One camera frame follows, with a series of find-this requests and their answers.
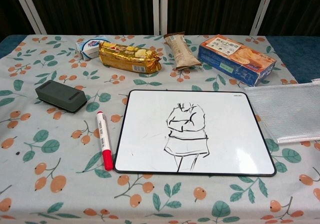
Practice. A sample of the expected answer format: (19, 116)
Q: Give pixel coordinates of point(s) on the clear mesh zipper pouch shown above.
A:
(287, 109)

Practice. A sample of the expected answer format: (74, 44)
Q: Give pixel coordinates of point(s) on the white and blue soap box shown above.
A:
(87, 49)

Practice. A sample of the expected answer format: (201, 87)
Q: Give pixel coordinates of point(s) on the brown snack bar wrapper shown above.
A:
(181, 50)

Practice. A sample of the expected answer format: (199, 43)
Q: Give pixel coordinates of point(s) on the orange and blue cookie box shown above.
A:
(232, 54)

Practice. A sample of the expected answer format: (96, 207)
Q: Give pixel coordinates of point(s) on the floral print tablecloth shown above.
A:
(50, 184)

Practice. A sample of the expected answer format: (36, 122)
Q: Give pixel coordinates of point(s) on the white slanted frame post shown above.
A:
(30, 9)
(261, 9)

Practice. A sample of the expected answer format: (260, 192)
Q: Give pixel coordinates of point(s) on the small black-framed whiteboard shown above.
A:
(225, 134)

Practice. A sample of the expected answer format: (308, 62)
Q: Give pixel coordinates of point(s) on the gold foil biscuit packet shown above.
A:
(125, 57)

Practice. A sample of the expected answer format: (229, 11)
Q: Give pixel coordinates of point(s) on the grey whiteboard eraser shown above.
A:
(60, 94)

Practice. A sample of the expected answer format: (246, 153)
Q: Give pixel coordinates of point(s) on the black pleated curtain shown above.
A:
(100, 7)

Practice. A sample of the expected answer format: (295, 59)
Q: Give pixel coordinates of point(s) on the white vertical frame post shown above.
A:
(164, 9)
(156, 9)

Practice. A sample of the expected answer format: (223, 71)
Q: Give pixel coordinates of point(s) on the red and white marker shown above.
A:
(103, 139)

